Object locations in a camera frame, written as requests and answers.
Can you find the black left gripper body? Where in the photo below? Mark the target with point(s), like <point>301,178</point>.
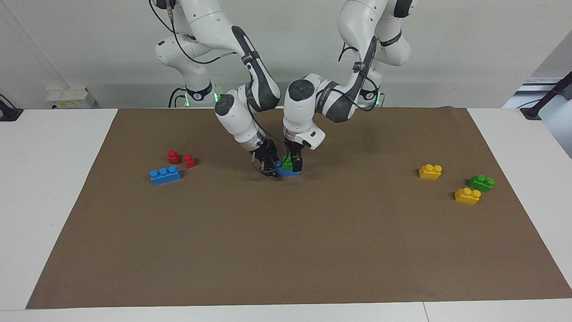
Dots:
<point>294,148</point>

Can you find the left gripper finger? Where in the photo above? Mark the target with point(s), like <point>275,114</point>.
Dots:
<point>297,163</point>
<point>287,154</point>

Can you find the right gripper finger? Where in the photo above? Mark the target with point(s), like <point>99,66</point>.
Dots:
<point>261,168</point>
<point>273,170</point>

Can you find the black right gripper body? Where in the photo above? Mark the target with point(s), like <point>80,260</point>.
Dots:
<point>264,152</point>

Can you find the green two-stud toy block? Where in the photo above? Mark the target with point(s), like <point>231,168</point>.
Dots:
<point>287,164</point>
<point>481,184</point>

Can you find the blue three-stud toy block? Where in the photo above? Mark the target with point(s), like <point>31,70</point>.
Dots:
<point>286,172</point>
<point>165,175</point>

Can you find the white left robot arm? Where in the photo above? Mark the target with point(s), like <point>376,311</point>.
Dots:
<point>348,89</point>

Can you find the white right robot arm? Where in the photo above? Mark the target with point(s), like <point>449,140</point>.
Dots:
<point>241,103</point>

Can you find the small red toy block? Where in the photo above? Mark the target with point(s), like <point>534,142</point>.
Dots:
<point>190,161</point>
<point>173,157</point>

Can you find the yellow two-stud toy block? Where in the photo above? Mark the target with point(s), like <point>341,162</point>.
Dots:
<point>467,197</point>
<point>430,172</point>

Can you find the brown paper table mat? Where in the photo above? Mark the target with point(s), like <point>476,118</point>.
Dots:
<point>286,246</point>

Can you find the black stand pole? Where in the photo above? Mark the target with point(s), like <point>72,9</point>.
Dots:
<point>547,98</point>

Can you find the black table clamp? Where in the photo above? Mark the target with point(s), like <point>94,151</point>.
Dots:
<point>9,112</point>

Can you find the white wall socket box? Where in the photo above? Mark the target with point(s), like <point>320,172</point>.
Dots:
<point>71,98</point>

